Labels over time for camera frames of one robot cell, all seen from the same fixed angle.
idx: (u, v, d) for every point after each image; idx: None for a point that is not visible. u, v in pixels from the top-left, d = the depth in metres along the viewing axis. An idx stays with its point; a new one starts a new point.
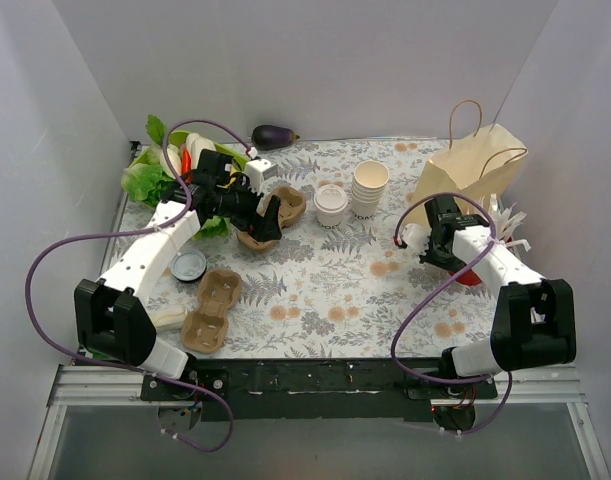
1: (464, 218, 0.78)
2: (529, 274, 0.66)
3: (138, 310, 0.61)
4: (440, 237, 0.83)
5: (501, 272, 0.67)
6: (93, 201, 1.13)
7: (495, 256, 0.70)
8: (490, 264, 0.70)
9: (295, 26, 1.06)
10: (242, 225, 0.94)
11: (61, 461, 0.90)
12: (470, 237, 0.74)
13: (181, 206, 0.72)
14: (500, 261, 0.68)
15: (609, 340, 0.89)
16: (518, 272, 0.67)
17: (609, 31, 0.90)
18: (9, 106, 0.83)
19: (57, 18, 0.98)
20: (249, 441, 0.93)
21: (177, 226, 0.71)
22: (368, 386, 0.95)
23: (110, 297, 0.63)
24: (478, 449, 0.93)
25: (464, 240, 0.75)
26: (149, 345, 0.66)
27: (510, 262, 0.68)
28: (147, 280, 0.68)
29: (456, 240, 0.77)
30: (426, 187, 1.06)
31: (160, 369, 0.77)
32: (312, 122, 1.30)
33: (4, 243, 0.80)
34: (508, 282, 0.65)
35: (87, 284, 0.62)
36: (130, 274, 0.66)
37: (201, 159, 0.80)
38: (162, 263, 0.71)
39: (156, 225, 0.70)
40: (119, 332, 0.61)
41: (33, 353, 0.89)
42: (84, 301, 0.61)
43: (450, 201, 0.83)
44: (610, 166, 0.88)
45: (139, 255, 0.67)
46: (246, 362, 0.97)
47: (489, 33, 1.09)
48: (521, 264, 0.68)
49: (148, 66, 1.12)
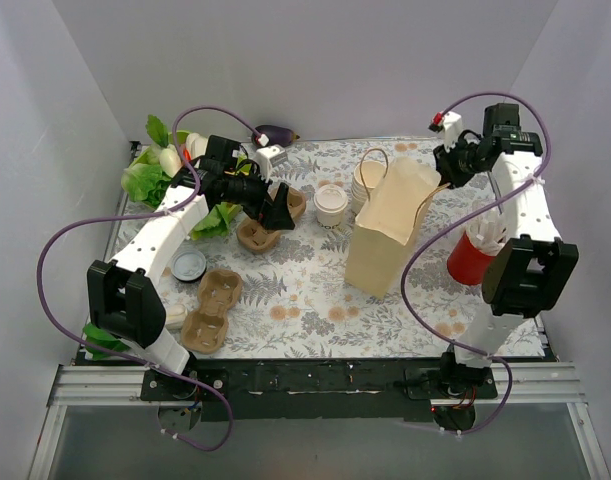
1: (520, 139, 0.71)
2: (547, 230, 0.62)
3: (150, 289, 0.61)
4: (485, 150, 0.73)
5: (520, 219, 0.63)
6: (93, 200, 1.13)
7: (524, 199, 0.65)
8: (515, 206, 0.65)
9: (294, 27, 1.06)
10: (250, 212, 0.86)
11: (62, 460, 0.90)
12: (511, 166, 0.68)
13: (190, 189, 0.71)
14: (525, 207, 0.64)
15: (609, 339, 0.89)
16: (537, 224, 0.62)
17: (608, 31, 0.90)
18: (10, 107, 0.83)
19: (57, 17, 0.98)
20: (249, 442, 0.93)
21: (186, 211, 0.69)
22: (368, 386, 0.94)
23: (122, 278, 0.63)
24: (478, 450, 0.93)
25: (504, 167, 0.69)
26: (157, 325, 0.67)
27: (533, 211, 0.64)
28: (158, 263, 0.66)
29: (499, 166, 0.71)
30: (358, 247, 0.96)
31: (164, 360, 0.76)
32: (312, 122, 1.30)
33: (5, 245, 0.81)
34: (519, 234, 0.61)
35: (99, 266, 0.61)
36: (140, 256, 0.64)
37: (208, 146, 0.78)
38: (172, 247, 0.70)
39: (166, 208, 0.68)
40: (131, 311, 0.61)
41: (33, 352, 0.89)
42: (95, 284, 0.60)
43: (515, 112, 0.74)
44: (610, 165, 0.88)
45: (151, 237, 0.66)
46: (246, 362, 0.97)
47: (488, 34, 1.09)
48: (545, 216, 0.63)
49: (149, 66, 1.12)
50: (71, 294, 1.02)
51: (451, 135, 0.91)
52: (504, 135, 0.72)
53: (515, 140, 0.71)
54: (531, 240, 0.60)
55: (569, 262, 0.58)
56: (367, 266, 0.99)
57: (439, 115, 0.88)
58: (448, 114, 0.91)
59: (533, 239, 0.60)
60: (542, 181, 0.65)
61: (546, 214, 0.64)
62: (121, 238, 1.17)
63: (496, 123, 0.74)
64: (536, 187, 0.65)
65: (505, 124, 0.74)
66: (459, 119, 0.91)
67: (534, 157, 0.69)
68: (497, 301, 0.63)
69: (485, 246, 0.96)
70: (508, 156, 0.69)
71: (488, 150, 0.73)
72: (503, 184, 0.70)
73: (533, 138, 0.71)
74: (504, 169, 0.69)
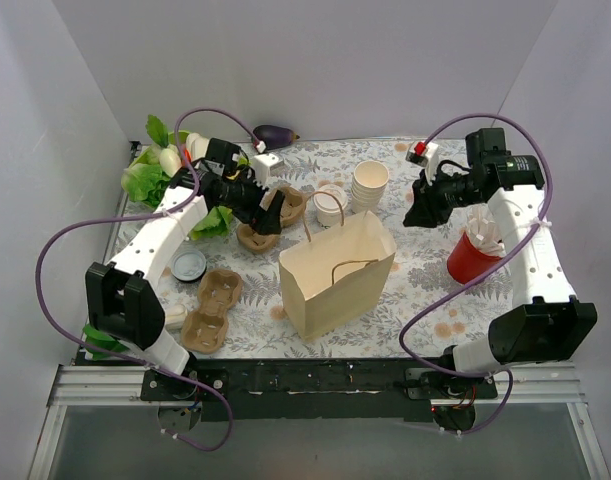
1: (517, 169, 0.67)
2: (560, 288, 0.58)
3: (147, 292, 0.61)
4: (481, 182, 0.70)
5: (530, 275, 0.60)
6: (93, 201, 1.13)
7: (533, 251, 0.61)
8: (522, 259, 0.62)
9: (295, 27, 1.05)
10: (243, 218, 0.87)
11: (62, 460, 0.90)
12: (513, 206, 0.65)
13: (189, 190, 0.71)
14: (534, 260, 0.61)
15: (610, 339, 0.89)
16: (549, 281, 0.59)
17: (608, 31, 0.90)
18: (9, 108, 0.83)
19: (57, 18, 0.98)
20: (249, 442, 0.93)
21: (186, 212, 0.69)
22: (368, 386, 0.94)
23: (120, 280, 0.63)
24: (478, 450, 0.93)
25: (506, 207, 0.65)
26: (155, 330, 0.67)
27: (544, 265, 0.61)
28: (157, 264, 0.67)
29: (499, 203, 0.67)
30: (287, 287, 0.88)
31: (163, 361, 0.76)
32: (312, 122, 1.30)
33: (5, 246, 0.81)
34: (532, 297, 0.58)
35: (97, 268, 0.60)
36: (139, 258, 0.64)
37: (209, 146, 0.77)
38: (171, 249, 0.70)
39: (164, 210, 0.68)
40: (129, 314, 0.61)
41: (33, 353, 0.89)
42: (93, 285, 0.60)
43: (500, 136, 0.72)
44: (610, 165, 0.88)
45: (149, 239, 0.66)
46: (246, 362, 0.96)
47: (488, 35, 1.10)
48: (557, 270, 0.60)
49: (149, 66, 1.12)
50: (71, 294, 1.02)
51: (433, 166, 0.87)
52: (498, 164, 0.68)
53: (511, 170, 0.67)
54: (544, 303, 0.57)
55: (586, 322, 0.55)
56: (296, 312, 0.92)
57: (421, 145, 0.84)
58: (428, 143, 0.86)
59: (547, 302, 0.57)
60: (547, 223, 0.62)
61: (556, 266, 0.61)
62: (121, 239, 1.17)
63: (482, 151, 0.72)
64: (543, 230, 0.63)
65: (493, 150, 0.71)
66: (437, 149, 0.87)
67: (535, 191, 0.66)
68: (509, 358, 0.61)
69: (485, 247, 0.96)
70: (507, 193, 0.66)
71: (483, 183, 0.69)
72: (504, 225, 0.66)
73: (530, 165, 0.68)
74: (505, 210, 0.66)
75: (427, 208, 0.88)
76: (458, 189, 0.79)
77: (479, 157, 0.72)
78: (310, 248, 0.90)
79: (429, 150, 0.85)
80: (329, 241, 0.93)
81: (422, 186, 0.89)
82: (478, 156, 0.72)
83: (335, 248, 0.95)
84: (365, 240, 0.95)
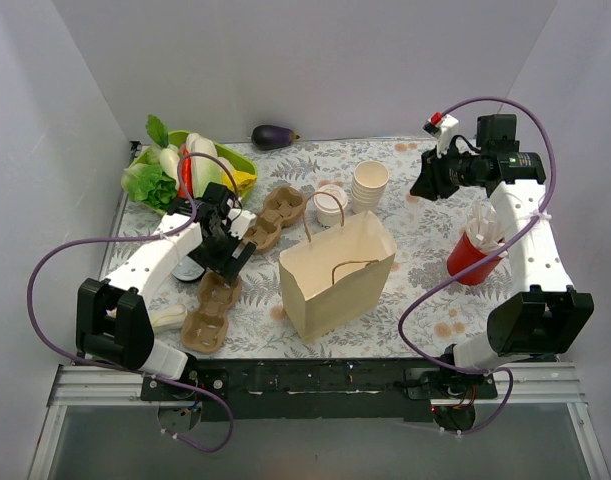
1: (520, 165, 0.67)
2: (558, 278, 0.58)
3: (140, 309, 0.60)
4: (483, 175, 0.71)
5: (528, 265, 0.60)
6: (93, 200, 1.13)
7: (532, 242, 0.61)
8: (522, 250, 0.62)
9: (295, 27, 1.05)
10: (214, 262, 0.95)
11: (62, 460, 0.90)
12: (514, 198, 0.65)
13: (186, 217, 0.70)
14: (532, 251, 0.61)
15: (610, 339, 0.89)
16: (547, 271, 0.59)
17: (608, 31, 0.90)
18: (10, 107, 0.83)
19: (57, 17, 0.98)
20: (250, 441, 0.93)
21: (183, 236, 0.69)
22: (368, 386, 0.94)
23: (113, 298, 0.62)
24: (478, 450, 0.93)
25: (507, 200, 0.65)
26: (146, 349, 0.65)
27: (543, 256, 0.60)
28: (151, 284, 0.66)
29: (501, 197, 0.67)
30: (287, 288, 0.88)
31: (160, 369, 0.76)
32: (312, 122, 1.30)
33: (5, 245, 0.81)
34: (529, 286, 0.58)
35: (91, 284, 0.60)
36: (134, 275, 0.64)
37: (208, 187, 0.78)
38: (166, 270, 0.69)
39: (162, 232, 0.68)
40: (120, 332, 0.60)
41: (33, 353, 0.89)
42: (86, 302, 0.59)
43: (511, 125, 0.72)
44: (610, 165, 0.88)
45: (144, 259, 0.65)
46: (246, 362, 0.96)
47: (489, 35, 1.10)
48: (556, 261, 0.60)
49: (148, 66, 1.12)
50: (71, 294, 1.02)
51: (445, 140, 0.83)
52: (501, 158, 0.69)
53: (513, 165, 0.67)
54: (541, 292, 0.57)
55: (583, 313, 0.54)
56: (297, 312, 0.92)
57: (439, 116, 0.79)
58: (446, 117, 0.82)
59: (544, 291, 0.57)
60: (547, 216, 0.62)
61: (555, 258, 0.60)
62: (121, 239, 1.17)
63: (490, 140, 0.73)
64: (543, 223, 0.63)
65: (501, 139, 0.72)
66: (456, 124, 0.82)
67: (536, 185, 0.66)
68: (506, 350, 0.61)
69: (485, 247, 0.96)
70: (509, 186, 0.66)
71: (486, 176, 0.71)
72: (505, 218, 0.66)
73: (532, 160, 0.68)
74: (506, 203, 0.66)
75: (431, 182, 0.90)
76: (463, 167, 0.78)
77: (487, 145, 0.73)
78: (310, 248, 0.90)
79: (446, 123, 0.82)
80: (329, 241, 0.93)
81: (430, 154, 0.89)
82: (486, 144, 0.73)
83: (335, 247, 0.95)
84: (365, 240, 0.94)
